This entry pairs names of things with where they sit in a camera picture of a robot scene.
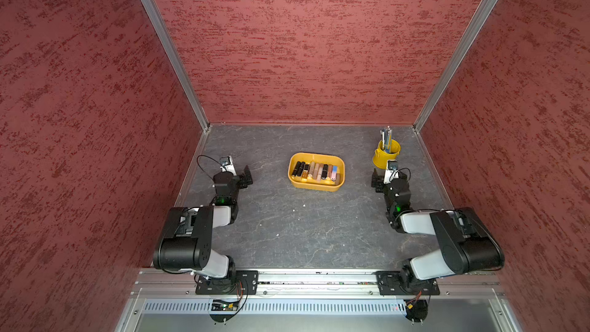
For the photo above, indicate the black lipstick short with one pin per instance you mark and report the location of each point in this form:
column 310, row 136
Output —
column 301, row 169

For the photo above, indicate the aluminium corner post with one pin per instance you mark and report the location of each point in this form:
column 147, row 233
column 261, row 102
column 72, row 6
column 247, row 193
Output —
column 158, row 23
column 478, row 20

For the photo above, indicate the aluminium front rail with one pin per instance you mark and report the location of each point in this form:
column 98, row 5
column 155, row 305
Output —
column 319, row 283

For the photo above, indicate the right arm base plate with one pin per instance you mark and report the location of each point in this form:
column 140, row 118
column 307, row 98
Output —
column 404, row 283

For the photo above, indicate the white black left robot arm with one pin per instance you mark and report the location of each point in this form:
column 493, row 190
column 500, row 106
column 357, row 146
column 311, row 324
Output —
column 185, row 243

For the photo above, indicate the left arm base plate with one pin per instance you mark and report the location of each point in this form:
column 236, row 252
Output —
column 237, row 283

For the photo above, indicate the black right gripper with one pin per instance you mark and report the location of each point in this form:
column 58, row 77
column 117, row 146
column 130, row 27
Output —
column 377, row 181

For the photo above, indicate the vented metal panel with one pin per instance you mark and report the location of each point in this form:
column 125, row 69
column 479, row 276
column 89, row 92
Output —
column 254, row 306

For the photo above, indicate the gold lipstick tube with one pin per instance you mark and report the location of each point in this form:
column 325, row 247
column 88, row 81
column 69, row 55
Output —
column 316, row 171

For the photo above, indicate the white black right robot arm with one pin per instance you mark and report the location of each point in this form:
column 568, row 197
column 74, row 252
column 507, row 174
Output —
column 464, row 243

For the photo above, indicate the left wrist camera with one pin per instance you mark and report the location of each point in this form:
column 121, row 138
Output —
column 227, row 165

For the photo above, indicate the aluminium corner post left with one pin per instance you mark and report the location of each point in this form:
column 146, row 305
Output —
column 158, row 23

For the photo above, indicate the pens in cup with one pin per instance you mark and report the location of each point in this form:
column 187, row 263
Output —
column 386, row 139

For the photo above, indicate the silver pink lipstick tube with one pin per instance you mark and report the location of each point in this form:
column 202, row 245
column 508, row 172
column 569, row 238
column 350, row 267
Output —
column 311, row 170

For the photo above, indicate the yellow plastic storage tray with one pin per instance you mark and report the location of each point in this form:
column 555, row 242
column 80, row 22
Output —
column 311, row 184

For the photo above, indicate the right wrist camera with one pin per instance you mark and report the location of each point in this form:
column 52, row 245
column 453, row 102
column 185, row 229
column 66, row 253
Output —
column 391, row 171

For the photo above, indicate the black lipstick with gold band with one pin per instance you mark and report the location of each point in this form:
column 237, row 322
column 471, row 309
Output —
column 296, row 169

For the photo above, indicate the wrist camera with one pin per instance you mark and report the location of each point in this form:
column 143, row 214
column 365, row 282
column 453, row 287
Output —
column 227, row 165
column 391, row 171

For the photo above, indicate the yellow pen cup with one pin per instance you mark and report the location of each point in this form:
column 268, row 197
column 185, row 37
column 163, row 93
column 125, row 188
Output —
column 381, row 156

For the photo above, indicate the gold black square lipstick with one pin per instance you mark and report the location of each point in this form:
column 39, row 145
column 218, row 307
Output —
column 306, row 172

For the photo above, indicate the aluminium corner post right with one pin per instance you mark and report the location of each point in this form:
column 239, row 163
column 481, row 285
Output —
column 478, row 20

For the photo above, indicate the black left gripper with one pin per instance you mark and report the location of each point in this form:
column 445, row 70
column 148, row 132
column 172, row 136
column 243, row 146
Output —
column 241, row 178

